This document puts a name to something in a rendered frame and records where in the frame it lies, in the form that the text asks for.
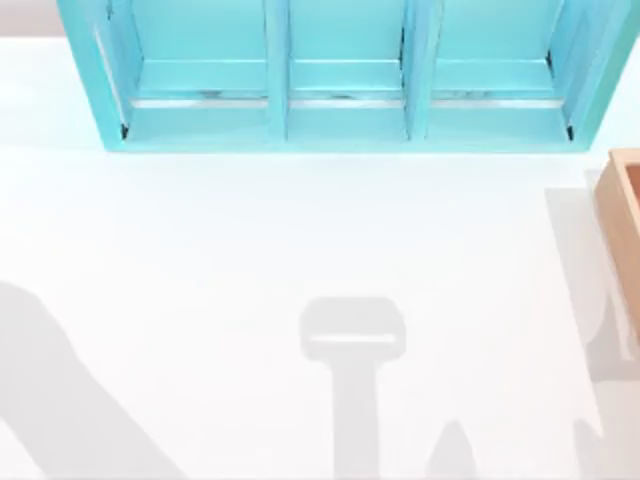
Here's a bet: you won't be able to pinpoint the light blue rack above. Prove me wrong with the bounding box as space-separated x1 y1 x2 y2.
55 0 640 154

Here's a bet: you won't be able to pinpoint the shallow salmon-coloured box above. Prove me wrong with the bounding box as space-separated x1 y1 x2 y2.
593 148 640 347

